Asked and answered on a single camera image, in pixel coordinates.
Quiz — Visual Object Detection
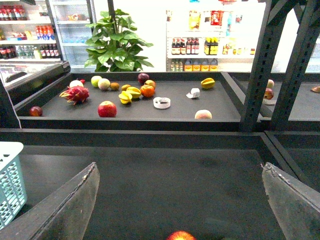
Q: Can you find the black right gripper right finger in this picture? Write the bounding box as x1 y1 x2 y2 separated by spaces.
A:
262 162 320 240

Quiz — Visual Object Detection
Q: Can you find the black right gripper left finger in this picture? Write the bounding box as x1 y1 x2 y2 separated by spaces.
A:
0 162 100 240

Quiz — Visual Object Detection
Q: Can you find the light blue plastic basket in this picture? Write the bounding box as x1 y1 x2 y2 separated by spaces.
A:
0 141 27 229

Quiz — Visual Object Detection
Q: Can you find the small dark red fruit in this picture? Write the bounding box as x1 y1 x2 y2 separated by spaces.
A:
29 106 43 117

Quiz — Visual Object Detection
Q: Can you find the large red apple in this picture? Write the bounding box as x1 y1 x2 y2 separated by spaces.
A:
97 100 117 118

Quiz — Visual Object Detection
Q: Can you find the red apple near front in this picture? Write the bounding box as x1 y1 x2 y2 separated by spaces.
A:
166 230 196 240

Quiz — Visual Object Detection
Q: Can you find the red apple on right tray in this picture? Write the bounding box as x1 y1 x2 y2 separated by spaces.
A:
263 88 274 100

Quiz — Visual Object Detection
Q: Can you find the brown fruit on right tray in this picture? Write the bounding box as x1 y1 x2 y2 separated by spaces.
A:
311 86 320 94

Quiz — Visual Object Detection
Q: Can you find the pink dragon fruit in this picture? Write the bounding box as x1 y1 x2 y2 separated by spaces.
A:
59 86 90 105

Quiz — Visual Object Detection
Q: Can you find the peach on right tray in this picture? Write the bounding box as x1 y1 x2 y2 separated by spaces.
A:
266 79 275 89

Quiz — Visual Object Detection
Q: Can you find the pale peach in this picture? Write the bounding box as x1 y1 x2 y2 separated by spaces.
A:
194 109 212 119

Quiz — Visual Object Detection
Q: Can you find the yellow starfruit front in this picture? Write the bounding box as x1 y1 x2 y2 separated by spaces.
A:
118 91 133 105

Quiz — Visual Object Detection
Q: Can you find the yellow starfruit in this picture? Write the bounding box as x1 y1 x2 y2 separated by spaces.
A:
118 91 133 105
200 77 216 90
126 86 142 99

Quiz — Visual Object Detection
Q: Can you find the white round fruit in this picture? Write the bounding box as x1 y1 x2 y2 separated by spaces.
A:
69 80 84 88

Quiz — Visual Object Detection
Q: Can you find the green apple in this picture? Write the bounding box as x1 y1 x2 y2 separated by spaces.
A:
91 75 102 88

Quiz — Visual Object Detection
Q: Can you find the brown kiwi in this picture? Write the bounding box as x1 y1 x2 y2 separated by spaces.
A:
109 82 120 91

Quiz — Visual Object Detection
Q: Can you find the small yellow-brown fruit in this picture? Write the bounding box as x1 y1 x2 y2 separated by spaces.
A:
121 84 131 91

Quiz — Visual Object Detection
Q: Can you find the yellow starfruit rear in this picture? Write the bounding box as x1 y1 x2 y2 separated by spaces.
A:
126 86 142 99

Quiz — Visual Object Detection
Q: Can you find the orange persimmon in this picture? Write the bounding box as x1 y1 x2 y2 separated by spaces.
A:
140 85 155 98

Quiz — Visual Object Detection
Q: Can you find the yellow starfruit far right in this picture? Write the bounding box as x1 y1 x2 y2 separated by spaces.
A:
200 77 216 90

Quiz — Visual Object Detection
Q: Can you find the white foam net sleeve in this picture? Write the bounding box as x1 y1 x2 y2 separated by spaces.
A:
186 88 200 99

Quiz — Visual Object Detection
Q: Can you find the red yellow apple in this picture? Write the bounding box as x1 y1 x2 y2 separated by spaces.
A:
144 79 157 89

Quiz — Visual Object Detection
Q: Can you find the dark purple fruit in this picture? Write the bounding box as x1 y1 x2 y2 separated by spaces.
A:
137 72 150 85

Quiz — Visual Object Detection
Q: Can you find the green potted plant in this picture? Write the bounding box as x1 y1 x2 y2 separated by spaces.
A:
84 8 153 72

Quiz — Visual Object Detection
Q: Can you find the drinks refrigerator shelf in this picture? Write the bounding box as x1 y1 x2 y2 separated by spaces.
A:
0 0 62 62

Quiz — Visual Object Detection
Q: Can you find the white shelf with bottles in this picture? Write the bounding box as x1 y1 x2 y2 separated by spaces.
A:
165 9 257 72

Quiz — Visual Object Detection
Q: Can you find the black metal shelf post rear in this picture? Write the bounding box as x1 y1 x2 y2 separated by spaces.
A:
270 0 320 131

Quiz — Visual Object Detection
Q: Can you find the black metal shelf post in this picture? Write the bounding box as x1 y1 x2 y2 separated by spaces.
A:
239 0 306 132
270 0 320 131

